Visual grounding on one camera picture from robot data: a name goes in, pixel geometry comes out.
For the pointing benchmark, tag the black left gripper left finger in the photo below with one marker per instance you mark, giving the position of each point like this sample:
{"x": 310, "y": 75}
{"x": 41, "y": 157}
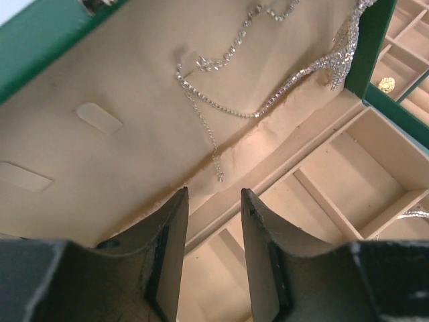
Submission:
{"x": 133, "y": 276}

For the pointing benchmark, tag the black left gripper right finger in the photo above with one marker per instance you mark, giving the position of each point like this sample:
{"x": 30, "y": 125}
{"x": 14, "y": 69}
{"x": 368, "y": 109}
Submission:
{"x": 294, "y": 276}

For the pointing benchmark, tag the green jewelry box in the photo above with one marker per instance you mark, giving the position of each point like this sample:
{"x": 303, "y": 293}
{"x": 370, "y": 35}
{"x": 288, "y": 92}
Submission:
{"x": 108, "y": 108}

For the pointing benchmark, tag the gold earrings in tray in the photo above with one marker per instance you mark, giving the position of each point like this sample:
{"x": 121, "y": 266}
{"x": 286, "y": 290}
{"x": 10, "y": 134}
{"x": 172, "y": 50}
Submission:
{"x": 386, "y": 85}

